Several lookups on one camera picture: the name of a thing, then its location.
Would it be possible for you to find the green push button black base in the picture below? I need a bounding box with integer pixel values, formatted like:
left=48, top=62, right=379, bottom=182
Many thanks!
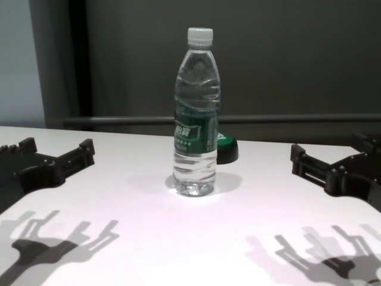
left=216, top=130, right=240, bottom=164

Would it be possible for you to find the grey horizontal rail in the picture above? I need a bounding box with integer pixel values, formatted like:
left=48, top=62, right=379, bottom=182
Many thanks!
left=62, top=114, right=381, bottom=126

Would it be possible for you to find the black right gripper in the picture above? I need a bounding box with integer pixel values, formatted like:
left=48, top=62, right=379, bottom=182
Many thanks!
left=290, top=133, right=381, bottom=213

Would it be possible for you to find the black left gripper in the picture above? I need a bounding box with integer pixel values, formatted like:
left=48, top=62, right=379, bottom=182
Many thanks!
left=0, top=137, right=96, bottom=214

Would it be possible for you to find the clear water bottle green label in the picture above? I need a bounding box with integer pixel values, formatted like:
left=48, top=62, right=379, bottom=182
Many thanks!
left=172, top=27, right=222, bottom=197

